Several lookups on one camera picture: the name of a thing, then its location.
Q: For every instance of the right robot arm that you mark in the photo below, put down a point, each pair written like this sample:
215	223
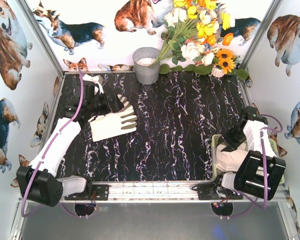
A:
261	171

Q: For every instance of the artificial flower bouquet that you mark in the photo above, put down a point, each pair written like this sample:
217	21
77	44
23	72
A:
198	33

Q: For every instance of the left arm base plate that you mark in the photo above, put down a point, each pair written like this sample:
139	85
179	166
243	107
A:
98	192

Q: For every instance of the small white flower pot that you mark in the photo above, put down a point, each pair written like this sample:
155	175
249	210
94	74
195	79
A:
216	72

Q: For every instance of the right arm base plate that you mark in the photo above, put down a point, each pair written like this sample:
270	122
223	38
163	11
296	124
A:
212	192

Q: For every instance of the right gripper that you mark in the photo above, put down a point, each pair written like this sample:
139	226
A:
228	144

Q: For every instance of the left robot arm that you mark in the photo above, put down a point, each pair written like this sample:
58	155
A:
37	181

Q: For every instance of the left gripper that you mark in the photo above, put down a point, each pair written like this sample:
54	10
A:
112	104

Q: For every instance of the grey metal bucket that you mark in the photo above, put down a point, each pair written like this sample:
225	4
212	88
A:
145	65

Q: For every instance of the green storage basket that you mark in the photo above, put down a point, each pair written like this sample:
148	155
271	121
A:
215	138

